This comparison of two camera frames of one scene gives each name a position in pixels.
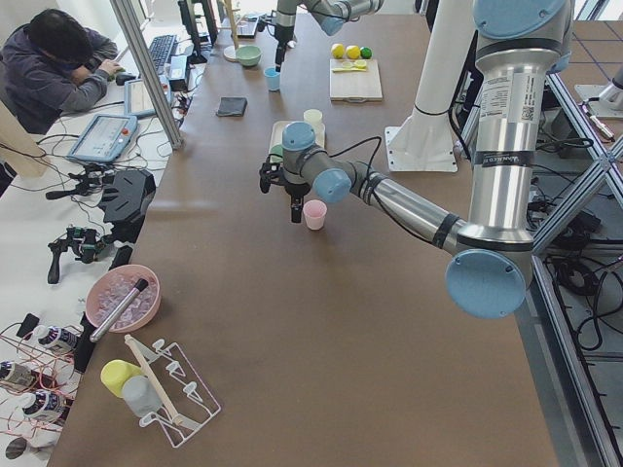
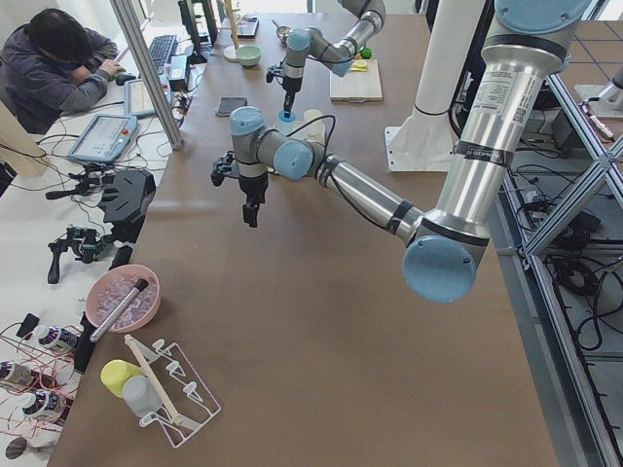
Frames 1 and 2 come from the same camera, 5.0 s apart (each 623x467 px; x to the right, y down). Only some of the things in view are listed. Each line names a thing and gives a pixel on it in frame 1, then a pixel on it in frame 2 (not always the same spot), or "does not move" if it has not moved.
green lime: (366, 53) does not move
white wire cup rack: (186, 406) does not move
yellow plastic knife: (357, 68) does not move
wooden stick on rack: (151, 377) does not move
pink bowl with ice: (111, 285) does not move
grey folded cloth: (232, 106) does not move
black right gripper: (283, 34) -> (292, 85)
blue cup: (273, 78) -> (292, 118)
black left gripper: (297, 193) -> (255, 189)
